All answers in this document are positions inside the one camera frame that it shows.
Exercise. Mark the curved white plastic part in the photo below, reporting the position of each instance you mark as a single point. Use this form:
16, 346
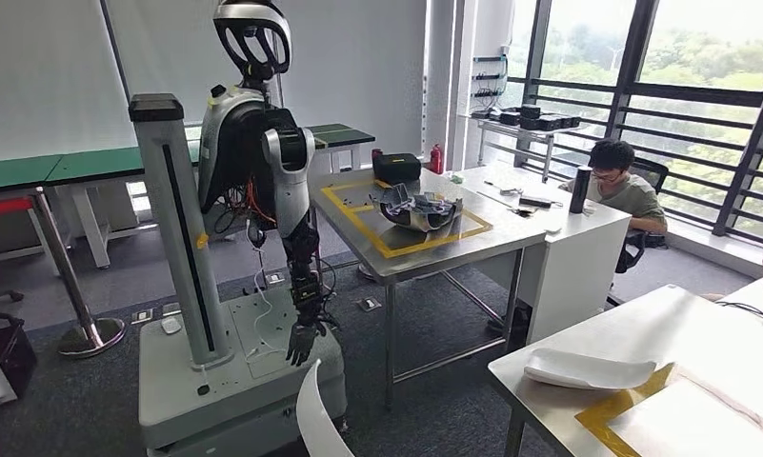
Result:
583, 372
321, 422

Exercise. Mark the black and silver car part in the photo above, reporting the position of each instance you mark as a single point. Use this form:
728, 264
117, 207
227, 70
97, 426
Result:
419, 214

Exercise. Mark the stainless steel workbench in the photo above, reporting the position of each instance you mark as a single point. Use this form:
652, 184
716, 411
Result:
608, 328

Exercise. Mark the black carrying case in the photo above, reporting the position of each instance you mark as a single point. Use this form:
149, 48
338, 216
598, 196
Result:
397, 169

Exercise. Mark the dark red cup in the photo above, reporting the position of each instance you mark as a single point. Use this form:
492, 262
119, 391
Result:
376, 155

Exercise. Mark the metal floor socket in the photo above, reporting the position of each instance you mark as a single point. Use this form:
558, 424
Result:
275, 278
369, 304
171, 309
142, 316

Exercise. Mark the small green tape roll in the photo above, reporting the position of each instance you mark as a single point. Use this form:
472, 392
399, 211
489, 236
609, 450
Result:
457, 180

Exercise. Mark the green-topped table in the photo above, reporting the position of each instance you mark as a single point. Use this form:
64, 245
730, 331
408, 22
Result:
343, 134
103, 165
9, 173

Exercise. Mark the stainless steel table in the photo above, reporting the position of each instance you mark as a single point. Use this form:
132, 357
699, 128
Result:
482, 252

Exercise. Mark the flat black device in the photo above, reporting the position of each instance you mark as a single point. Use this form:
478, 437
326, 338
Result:
535, 202

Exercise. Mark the white metal side table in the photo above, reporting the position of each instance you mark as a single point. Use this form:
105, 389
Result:
507, 128

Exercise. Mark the black battery box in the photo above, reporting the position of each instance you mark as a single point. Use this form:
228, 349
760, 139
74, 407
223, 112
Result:
570, 122
510, 118
549, 123
529, 112

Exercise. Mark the white desk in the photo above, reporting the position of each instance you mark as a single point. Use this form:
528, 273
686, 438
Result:
759, 296
576, 265

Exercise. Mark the black thermos bottle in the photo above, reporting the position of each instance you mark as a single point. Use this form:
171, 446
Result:
580, 189

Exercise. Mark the person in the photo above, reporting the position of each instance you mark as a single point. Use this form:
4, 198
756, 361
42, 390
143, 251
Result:
633, 195

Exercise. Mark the red barrier belt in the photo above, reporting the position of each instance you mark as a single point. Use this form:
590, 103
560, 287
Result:
2, 208

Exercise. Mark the black storage box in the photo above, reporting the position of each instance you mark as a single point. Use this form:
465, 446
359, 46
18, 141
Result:
12, 353

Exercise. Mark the yellow tape frame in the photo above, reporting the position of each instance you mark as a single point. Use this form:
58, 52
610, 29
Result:
419, 243
614, 404

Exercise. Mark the wall-mounted power strip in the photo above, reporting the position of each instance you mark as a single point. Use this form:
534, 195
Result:
487, 93
489, 59
488, 77

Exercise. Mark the black window frame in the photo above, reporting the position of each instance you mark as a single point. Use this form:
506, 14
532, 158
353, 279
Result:
632, 63

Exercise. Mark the chrome stanchion post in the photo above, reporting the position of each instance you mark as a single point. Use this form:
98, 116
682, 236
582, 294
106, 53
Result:
91, 337

